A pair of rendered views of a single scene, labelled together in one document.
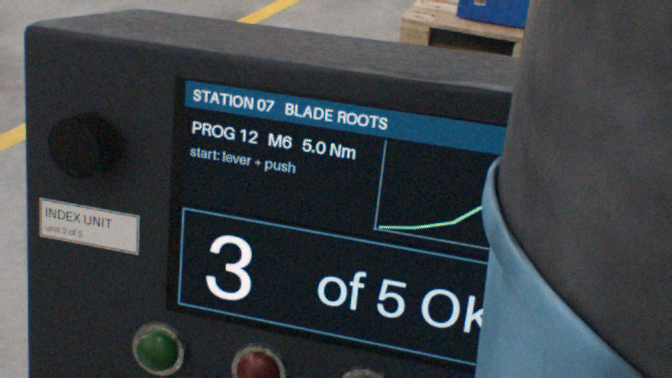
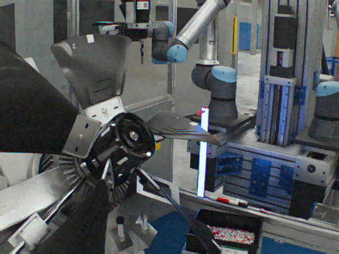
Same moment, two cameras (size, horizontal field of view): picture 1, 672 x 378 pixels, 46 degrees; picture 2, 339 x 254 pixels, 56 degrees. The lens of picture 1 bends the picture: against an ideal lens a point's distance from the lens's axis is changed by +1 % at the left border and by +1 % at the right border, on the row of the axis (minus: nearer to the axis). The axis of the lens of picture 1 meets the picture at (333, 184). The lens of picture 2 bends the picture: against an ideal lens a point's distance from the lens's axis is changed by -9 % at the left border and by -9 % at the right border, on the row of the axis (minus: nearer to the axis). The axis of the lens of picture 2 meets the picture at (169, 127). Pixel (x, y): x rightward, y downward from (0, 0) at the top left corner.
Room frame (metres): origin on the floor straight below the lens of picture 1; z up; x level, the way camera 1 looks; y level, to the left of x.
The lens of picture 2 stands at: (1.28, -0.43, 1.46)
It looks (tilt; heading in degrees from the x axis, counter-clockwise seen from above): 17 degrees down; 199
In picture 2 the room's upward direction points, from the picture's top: 1 degrees clockwise
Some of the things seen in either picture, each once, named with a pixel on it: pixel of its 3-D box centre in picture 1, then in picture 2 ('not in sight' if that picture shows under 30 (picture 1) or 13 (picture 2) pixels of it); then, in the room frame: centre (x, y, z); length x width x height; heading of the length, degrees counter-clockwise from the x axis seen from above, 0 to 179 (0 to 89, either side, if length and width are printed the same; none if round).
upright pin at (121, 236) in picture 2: not in sight; (120, 228); (0.65, -0.76, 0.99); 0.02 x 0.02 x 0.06
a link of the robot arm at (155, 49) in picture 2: not in sight; (161, 51); (-0.18, -0.97, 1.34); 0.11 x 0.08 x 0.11; 48
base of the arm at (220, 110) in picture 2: not in sight; (222, 106); (-0.30, -0.71, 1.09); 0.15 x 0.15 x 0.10
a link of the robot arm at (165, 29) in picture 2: not in sight; (160, 30); (-0.19, -0.98, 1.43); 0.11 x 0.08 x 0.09; 138
